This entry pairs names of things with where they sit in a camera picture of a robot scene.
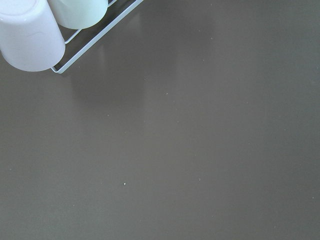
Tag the white cup on rack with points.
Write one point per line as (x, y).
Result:
(78, 14)

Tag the pink cup on rack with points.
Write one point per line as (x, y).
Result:
(30, 39)

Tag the white wire cup rack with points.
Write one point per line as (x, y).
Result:
(79, 41)

